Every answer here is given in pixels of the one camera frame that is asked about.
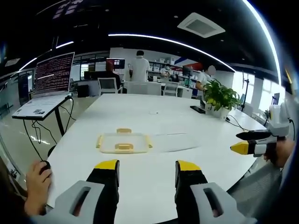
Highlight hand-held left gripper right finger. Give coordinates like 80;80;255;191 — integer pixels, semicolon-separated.
175;160;257;224

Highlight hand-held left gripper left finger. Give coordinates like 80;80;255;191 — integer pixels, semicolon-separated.
30;159;121;224

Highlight person's right hand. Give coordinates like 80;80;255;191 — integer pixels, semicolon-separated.
263;137;296;168

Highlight grey mesh chair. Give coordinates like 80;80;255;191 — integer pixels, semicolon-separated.
227;160;284;207

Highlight black computer mouse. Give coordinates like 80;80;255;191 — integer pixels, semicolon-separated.
39;160;52;175

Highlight black tripod stand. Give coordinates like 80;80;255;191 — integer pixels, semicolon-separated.
241;70;250;113

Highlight green potted plant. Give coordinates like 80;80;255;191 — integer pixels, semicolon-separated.
201;78;243;120

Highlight black smartphone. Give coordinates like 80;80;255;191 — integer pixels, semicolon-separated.
189;105;206;114

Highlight clear plastic box yellow clasps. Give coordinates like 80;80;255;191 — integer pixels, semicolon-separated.
96;128;153;154

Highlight black laptop stand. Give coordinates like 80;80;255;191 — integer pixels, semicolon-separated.
53;95;74;137

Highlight white office chair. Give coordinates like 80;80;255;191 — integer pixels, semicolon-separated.
97;77;124;95
163;81;180;97

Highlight white background desk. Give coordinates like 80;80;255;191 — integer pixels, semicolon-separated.
122;80;162;96

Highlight ceiling air conditioner vent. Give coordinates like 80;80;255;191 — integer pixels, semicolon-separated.
177;12;226;38

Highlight open silver laptop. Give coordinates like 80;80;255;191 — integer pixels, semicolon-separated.
11;51;76;121

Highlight desktop monitor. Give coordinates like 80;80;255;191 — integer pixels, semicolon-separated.
106;58;126;70

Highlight black table cable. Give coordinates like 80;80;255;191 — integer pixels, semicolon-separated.
225;115;267;132

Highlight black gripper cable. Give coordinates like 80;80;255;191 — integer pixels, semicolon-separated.
288;119;295;140

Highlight black mouse cable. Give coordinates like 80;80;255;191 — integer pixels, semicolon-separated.
22;119;45;162

